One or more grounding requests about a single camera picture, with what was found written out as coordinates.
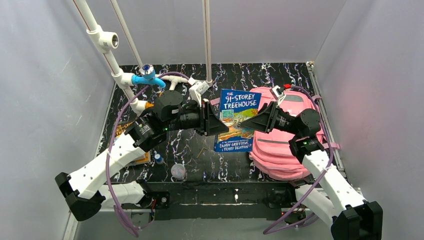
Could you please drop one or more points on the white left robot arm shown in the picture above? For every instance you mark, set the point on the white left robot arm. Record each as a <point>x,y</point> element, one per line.
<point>86,191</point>

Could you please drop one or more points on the blue Treehouse book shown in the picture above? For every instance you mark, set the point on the blue Treehouse book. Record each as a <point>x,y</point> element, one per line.
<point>235,107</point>

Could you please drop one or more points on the pink student backpack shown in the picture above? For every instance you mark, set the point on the pink student backpack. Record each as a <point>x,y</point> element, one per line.
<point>271,151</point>

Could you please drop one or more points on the small blue capped bottle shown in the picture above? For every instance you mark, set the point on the small blue capped bottle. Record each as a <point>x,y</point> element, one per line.
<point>158,159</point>

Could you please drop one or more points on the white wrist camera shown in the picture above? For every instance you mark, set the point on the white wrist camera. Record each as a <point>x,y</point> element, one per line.
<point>279,93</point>
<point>197,89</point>

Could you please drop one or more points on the orange plastic tap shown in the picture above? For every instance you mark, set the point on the orange plastic tap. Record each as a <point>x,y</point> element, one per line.
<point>148,105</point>

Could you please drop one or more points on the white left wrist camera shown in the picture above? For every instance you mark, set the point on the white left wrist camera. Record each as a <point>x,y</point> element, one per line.
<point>197,89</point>

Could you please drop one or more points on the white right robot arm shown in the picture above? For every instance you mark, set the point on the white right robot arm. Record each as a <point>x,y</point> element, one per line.
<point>346,212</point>

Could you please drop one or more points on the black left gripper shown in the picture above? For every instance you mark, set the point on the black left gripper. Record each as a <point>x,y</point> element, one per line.
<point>204,119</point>

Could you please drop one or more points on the clear plastic cup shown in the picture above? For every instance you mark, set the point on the clear plastic cup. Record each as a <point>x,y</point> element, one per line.
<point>178,171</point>

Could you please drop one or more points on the white PVC pipe frame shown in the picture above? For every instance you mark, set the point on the white PVC pipe frame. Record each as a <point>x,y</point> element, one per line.
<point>158,32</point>

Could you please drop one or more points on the black front mounting rail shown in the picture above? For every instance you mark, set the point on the black front mounting rail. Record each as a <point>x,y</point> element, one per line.
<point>216,200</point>

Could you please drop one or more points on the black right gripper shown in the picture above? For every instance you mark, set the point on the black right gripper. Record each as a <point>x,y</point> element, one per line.
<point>272,117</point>

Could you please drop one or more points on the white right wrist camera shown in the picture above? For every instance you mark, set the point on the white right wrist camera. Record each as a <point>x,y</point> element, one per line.
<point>279,93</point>

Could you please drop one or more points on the blue plastic tap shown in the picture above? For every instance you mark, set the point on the blue plastic tap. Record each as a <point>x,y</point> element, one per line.
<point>148,77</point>

